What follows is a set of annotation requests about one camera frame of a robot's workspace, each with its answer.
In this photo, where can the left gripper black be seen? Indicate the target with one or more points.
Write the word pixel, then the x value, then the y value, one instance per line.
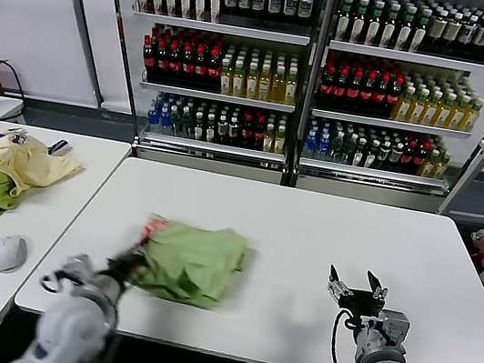
pixel 126 264

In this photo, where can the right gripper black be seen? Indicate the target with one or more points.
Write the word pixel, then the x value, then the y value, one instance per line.
pixel 361 304

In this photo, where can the light green polo shirt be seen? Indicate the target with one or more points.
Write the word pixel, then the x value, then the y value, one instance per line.
pixel 192 261

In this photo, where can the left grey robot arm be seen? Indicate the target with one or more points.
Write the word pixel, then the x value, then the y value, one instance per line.
pixel 71 329

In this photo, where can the grey computer mouse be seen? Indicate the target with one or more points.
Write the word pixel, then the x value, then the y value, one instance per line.
pixel 9 253

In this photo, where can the small dark bottle white label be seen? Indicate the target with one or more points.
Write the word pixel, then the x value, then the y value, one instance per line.
pixel 370 156
pixel 359 155
pixel 209 130
pixel 382 158
pixel 395 159
pixel 221 132
pixel 198 128
pixel 232 134

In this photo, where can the navy white striped cloth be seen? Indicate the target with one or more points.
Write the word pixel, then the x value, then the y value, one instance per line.
pixel 59 147

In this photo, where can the small green soda bottle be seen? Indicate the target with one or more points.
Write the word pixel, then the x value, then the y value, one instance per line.
pixel 186 126
pixel 335 150
pixel 176 125
pixel 348 152

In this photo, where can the pale yellow garment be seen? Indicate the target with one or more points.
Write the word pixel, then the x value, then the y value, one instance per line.
pixel 32 167

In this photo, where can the small red-cap cola bottle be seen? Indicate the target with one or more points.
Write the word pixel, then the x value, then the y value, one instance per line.
pixel 246 136
pixel 258 138
pixel 407 161
pixel 420 163

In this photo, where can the small yellow drink bottle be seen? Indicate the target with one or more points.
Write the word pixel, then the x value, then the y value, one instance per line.
pixel 268 140
pixel 431 166
pixel 442 168
pixel 279 142

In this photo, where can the small blue drink bottle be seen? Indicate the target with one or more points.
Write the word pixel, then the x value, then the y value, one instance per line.
pixel 322 148
pixel 309 146
pixel 153 121
pixel 165 123

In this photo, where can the white printed garment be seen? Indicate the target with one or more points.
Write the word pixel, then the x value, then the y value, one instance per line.
pixel 14 137

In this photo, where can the white-cap yellow tea bottle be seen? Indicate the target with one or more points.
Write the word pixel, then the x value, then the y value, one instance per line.
pixel 432 111
pixel 474 118
pixel 446 113
pixel 418 109
pixel 405 107
pixel 460 116

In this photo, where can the large red-cap cola bottle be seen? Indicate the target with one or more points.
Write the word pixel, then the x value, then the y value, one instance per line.
pixel 174 67
pixel 366 95
pixel 161 65
pixel 187 69
pixel 379 97
pixel 352 93
pixel 325 89
pixel 393 99
pixel 148 63
pixel 213 73
pixel 200 71
pixel 339 91

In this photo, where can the white-cap yellow juice bottle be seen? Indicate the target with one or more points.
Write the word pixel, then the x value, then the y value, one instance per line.
pixel 225 80
pixel 264 86
pixel 277 88
pixel 238 82
pixel 251 84
pixel 290 90

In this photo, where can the white beverage display shelf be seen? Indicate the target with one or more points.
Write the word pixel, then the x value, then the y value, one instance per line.
pixel 220 27
pixel 418 58

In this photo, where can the green-cap bottle tall white label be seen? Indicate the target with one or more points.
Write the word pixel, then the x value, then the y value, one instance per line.
pixel 358 27
pixel 404 34
pixel 374 29
pixel 389 32
pixel 419 37
pixel 343 25

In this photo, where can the white-cap tea bottle beige label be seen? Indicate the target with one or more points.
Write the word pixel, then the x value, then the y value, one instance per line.
pixel 452 33
pixel 467 35
pixel 437 30
pixel 481 37

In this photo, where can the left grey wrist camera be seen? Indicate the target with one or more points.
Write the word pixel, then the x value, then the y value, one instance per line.
pixel 77 269

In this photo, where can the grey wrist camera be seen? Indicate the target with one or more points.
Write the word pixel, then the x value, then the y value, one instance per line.
pixel 394 327
pixel 77 269

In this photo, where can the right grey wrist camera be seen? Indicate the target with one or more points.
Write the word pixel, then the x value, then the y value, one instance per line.
pixel 394 327

